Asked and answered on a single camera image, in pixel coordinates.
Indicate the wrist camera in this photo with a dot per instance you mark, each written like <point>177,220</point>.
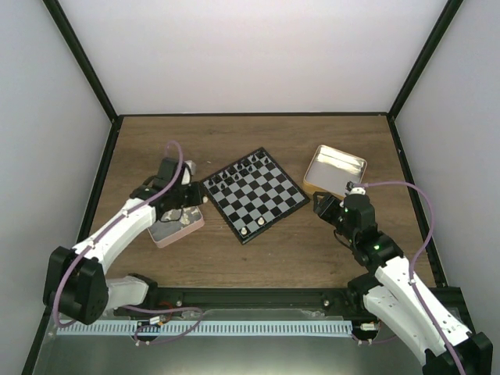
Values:
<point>189,172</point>
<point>353,188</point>

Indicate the pink tin with pieces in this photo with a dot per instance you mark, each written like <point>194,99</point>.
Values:
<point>175,225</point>

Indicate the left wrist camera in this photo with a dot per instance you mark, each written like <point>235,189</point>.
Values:
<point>189,172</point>

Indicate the black chess pieces row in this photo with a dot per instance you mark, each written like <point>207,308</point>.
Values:
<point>244,171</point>

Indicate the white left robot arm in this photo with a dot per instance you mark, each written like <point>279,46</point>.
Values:
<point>76,286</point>

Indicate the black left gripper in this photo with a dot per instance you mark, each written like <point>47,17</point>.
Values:
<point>198,197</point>

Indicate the yellow empty tin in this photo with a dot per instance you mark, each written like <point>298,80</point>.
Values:
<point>331,169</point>

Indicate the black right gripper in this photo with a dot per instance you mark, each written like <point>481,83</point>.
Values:
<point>323,210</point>

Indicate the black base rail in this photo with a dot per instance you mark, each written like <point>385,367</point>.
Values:
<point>332,301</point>

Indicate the light blue slotted cable duct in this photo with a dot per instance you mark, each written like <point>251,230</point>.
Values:
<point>315,328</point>

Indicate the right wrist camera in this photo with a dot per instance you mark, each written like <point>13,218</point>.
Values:
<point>353,188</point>

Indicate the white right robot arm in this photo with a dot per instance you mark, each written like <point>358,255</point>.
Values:
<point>397,296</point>

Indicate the black grey chess board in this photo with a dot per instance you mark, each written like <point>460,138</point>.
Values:
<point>273,197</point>

